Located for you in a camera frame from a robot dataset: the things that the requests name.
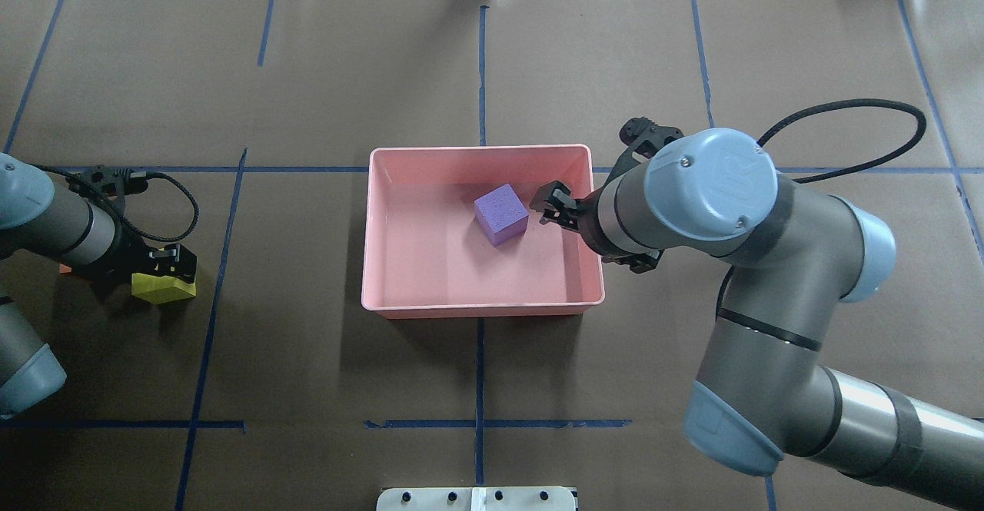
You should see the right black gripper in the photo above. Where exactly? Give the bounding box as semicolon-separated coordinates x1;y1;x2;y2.
530;118;684;275

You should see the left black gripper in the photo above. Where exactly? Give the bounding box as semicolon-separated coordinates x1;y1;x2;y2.
65;167;198;287

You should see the yellow-green foam block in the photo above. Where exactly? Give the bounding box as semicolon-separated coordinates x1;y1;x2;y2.
131;273;197;305

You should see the purple foam block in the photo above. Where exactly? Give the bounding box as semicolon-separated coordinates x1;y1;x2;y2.
474;183;530;246

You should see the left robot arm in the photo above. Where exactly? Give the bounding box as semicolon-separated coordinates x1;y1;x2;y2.
1;154;200;420

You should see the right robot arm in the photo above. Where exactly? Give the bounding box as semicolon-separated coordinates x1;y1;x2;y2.
530;118;983;510

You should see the pink plastic bin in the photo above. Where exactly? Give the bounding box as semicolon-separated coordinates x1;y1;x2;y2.
361;144;605;319

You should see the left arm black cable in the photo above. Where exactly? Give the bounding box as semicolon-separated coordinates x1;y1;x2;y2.
35;164;201;244

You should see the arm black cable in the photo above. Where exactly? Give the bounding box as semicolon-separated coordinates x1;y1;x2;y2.
35;164;201;244
719;98;928;320

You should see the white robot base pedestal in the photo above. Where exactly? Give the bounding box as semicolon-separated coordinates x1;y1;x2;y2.
376;486;580;510

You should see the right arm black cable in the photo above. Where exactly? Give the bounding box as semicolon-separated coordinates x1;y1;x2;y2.
719;98;928;320

